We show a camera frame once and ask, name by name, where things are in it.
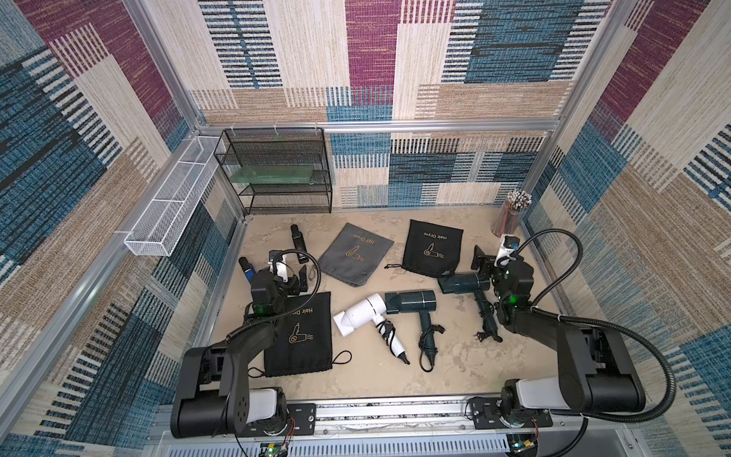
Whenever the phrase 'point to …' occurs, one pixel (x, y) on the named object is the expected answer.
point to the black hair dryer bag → (430, 249)
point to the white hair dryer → (366, 309)
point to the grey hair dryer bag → (352, 255)
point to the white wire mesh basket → (166, 213)
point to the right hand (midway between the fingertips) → (493, 251)
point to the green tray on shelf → (273, 173)
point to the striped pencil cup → (506, 217)
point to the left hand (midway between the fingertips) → (290, 265)
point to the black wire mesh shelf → (276, 187)
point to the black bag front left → (302, 340)
